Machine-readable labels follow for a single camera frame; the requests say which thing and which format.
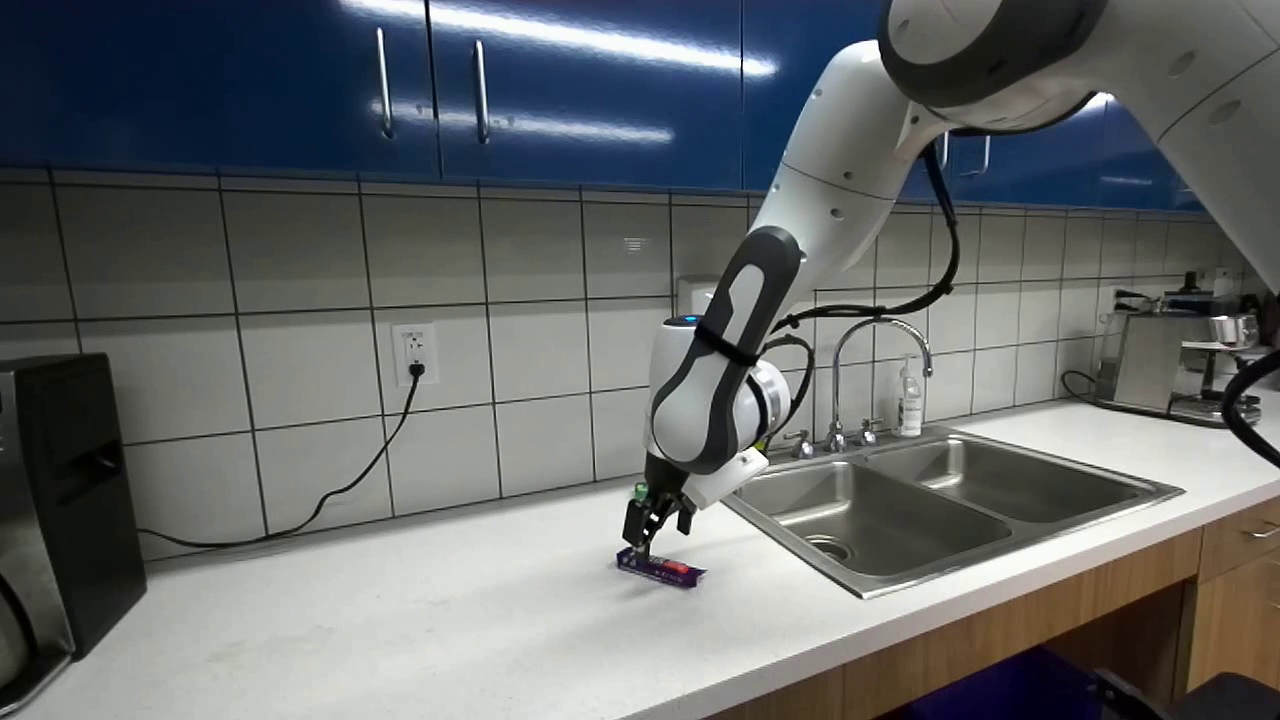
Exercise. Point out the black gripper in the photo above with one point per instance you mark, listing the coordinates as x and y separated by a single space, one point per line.
663 494

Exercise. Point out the purple snack packet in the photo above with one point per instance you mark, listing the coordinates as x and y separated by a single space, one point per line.
674 575

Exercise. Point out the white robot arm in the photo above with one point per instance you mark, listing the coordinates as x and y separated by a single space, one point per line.
840 147

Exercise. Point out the stainless steel double sink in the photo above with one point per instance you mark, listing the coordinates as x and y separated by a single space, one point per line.
907 525

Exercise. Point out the chrome faucet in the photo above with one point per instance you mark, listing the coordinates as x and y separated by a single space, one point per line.
838 403

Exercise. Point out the clear hand soap bottle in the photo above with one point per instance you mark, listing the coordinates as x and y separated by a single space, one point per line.
909 415

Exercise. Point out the blue plastic bin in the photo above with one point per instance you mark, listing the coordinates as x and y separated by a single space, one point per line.
1014 684

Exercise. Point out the silver espresso machine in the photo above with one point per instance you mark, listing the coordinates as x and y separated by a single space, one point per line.
1144 361

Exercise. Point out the black coffee maker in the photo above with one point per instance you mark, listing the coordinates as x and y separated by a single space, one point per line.
82 504

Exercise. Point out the black chair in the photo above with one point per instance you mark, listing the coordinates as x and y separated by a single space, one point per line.
1224 697

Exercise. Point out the blue upper cabinet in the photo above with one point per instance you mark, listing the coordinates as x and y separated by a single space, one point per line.
201 81

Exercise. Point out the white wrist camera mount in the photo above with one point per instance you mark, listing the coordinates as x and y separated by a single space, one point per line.
730 481

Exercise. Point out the white wall soap dispenser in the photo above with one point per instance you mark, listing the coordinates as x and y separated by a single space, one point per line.
666 353

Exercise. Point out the white wall outlet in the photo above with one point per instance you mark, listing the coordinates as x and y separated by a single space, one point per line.
415 349

